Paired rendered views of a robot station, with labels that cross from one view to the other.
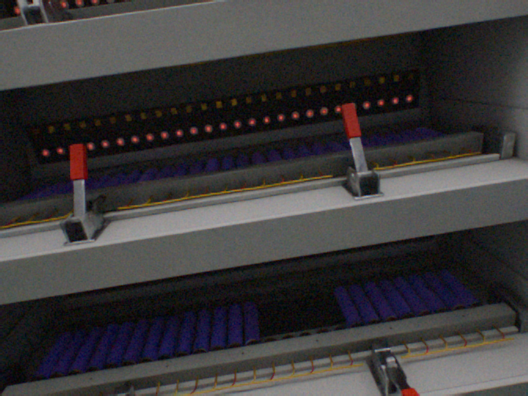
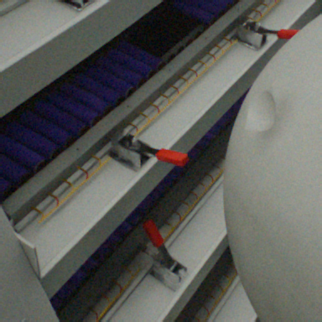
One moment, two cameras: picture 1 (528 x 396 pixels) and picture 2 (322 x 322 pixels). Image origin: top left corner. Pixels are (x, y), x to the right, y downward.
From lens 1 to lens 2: 0.55 m
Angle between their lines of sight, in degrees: 52
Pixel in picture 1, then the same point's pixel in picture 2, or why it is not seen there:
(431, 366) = (266, 23)
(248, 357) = (176, 70)
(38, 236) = (13, 18)
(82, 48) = not seen: outside the picture
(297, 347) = (199, 48)
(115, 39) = not seen: outside the picture
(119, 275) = (118, 24)
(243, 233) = not seen: outside the picture
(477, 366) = (285, 11)
